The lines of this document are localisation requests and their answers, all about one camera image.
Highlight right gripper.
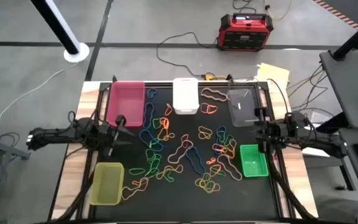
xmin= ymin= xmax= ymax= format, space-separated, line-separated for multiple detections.
xmin=249 ymin=121 xmax=281 ymax=154

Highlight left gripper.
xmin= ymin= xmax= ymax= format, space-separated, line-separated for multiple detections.
xmin=99 ymin=123 xmax=135 ymax=157

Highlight large blue rubber band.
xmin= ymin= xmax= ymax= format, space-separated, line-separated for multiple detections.
xmin=139 ymin=128 xmax=164 ymax=152

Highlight long blue rubber band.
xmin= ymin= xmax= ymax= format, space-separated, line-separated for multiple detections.
xmin=142 ymin=101 xmax=155 ymax=130

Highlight yellow orange rubber band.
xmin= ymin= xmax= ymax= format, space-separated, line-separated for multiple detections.
xmin=219 ymin=138 xmax=237 ymax=159

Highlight long wavy tan rubber band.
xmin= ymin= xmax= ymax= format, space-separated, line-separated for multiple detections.
xmin=200 ymin=87 xmax=229 ymax=103

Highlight green plastic basket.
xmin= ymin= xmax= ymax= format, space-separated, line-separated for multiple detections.
xmin=239 ymin=143 xmax=270 ymax=178

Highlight pink plastic basket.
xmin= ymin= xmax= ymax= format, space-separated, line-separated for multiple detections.
xmin=106 ymin=80 xmax=146 ymax=128

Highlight clear plastic container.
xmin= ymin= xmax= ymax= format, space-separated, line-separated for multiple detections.
xmin=227 ymin=77 xmax=260 ymax=128

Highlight yellow translucent plastic basket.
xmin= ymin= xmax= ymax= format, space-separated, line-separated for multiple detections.
xmin=89 ymin=161 xmax=126 ymax=206

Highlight white paper sheet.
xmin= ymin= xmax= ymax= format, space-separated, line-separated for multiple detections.
xmin=301 ymin=111 xmax=331 ymax=158

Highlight yellow paper sheets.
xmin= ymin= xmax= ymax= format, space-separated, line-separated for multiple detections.
xmin=255 ymin=62 xmax=291 ymax=91

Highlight white plastic basket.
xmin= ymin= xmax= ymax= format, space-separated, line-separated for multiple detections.
xmin=172 ymin=77 xmax=200 ymax=115

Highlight black table mat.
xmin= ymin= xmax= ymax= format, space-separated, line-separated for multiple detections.
xmin=93 ymin=85 xmax=279 ymax=222

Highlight grey desk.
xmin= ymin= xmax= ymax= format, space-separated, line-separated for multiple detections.
xmin=318 ymin=46 xmax=358 ymax=203

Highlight red portable power station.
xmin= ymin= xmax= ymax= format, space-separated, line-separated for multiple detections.
xmin=216 ymin=12 xmax=275 ymax=52

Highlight black and white pole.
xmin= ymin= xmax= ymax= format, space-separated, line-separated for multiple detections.
xmin=29 ymin=0 xmax=90 ymax=63

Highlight black stand pole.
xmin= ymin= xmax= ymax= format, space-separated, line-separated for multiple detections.
xmin=333 ymin=14 xmax=358 ymax=62

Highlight striped edge floor mat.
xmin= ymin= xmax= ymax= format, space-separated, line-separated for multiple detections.
xmin=312 ymin=0 xmax=358 ymax=30

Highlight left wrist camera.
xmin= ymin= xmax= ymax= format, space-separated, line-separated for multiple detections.
xmin=115 ymin=114 xmax=127 ymax=128

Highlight black aluminium table frame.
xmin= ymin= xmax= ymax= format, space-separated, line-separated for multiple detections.
xmin=47 ymin=79 xmax=318 ymax=224

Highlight black cable bundle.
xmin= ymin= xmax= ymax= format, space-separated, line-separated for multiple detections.
xmin=287 ymin=63 xmax=329 ymax=118

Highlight yellow cable plug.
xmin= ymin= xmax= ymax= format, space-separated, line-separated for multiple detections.
xmin=204 ymin=73 xmax=229 ymax=81

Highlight black power cable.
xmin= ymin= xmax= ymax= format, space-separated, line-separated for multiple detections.
xmin=156 ymin=31 xmax=220 ymax=78

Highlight white floor cable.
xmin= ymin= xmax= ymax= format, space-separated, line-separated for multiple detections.
xmin=0 ymin=62 xmax=80 ymax=134

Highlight yellow extension cable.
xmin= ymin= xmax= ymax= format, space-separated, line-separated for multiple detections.
xmin=263 ymin=0 xmax=291 ymax=21

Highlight thin black floor cable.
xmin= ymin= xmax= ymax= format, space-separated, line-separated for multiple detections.
xmin=232 ymin=0 xmax=258 ymax=14

